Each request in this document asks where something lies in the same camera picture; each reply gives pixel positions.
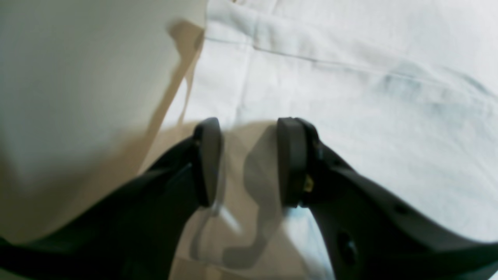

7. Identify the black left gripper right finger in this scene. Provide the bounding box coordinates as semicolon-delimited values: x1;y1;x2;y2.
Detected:
277;117;498;280

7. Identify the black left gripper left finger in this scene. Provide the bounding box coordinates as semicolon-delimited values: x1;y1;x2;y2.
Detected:
1;117;223;280

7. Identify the white T-shirt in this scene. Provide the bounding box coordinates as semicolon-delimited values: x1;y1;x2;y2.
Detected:
136;0;498;280

